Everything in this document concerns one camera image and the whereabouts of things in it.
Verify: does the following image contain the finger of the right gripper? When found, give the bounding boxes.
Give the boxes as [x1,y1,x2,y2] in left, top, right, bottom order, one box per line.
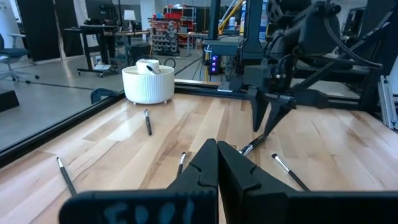
[263,98,296,136]
[248,89,269,133]

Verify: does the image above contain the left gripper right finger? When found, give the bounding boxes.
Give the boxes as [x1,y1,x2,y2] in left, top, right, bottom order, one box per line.
[217,140,398,224]

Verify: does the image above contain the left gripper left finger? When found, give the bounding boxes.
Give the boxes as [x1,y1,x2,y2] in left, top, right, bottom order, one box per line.
[58,138,220,224]

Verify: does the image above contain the grey cart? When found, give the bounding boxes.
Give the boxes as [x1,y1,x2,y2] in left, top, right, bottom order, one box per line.
[201,35,246,57]

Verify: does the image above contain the black box purple lights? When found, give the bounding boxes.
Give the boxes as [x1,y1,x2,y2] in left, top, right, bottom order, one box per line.
[210,54,219,75]

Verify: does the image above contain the yellow pole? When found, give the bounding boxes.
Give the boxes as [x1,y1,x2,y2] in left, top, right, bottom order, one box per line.
[217,0,245,34]

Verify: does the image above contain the black pole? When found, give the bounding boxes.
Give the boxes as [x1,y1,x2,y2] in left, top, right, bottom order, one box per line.
[208,0,221,40]

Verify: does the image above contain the white ribbed brush organizer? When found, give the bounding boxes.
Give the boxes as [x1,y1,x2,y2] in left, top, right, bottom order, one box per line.
[121,58,175,105]

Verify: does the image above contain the silver aluminium extrusion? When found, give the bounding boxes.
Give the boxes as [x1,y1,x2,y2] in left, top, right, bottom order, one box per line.
[377,74,398,130]

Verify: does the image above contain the red parts bin rack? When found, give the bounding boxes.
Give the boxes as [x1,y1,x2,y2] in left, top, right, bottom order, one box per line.
[150,12,197,57]

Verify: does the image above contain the black computer tower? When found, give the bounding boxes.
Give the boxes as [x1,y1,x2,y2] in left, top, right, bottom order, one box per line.
[127,42,152,65]

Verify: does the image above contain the black clamp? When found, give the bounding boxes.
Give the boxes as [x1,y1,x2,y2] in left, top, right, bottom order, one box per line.
[90,88,121,105]

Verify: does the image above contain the white shade table lamp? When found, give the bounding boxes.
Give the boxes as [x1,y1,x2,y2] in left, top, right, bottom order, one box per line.
[123,9,137,32]

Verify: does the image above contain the black desk on casters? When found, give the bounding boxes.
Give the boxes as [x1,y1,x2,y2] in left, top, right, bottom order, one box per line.
[63,24,150,77]

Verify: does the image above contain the grey office chair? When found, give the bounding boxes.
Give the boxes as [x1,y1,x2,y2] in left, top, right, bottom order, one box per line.
[0,32,40,85]

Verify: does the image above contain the black vertical post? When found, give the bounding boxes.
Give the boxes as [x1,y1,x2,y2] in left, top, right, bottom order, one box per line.
[244,0,265,63]

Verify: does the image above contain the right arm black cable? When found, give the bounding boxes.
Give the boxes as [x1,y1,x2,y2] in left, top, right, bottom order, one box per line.
[323,12,384,70]

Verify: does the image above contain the black aluminium table frame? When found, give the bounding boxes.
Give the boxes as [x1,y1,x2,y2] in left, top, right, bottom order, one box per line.
[0,9,398,169]

